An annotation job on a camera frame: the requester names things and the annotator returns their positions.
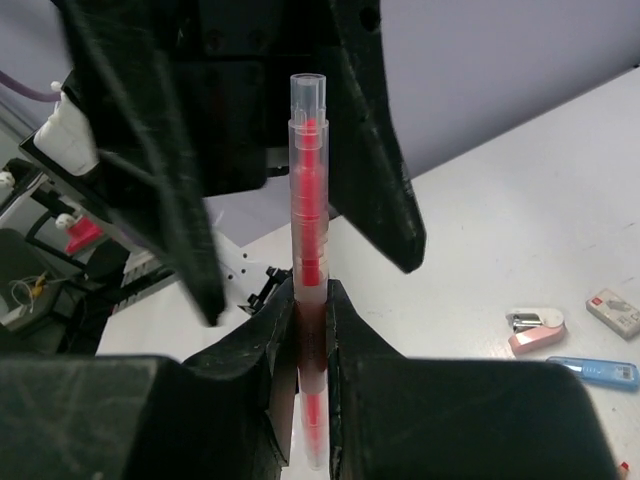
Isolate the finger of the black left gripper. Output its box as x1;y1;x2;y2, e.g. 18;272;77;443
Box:
327;1;426;273

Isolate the orange correction tape dispenser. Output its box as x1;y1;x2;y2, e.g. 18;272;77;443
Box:
616;460;630;480

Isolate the blue correction tape dispenser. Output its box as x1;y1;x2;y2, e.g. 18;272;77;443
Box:
546;356;639;392

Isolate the white staple box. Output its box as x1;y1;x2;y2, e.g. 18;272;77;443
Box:
585;289;640;340

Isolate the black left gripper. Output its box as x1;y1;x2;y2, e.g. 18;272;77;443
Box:
57;1;342;326

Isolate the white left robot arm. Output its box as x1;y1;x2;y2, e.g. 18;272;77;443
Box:
23;1;426;327

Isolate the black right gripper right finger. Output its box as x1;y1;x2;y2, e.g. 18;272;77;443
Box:
327;280;617;479

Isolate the red highlighter pen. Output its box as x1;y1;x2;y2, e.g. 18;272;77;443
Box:
288;73;329;470

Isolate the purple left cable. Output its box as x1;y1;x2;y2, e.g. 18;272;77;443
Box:
0;69;61;104

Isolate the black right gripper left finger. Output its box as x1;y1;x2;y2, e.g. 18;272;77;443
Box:
1;283;296;479

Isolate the pink mini stapler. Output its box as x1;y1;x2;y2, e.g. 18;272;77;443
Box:
505;307;567;356

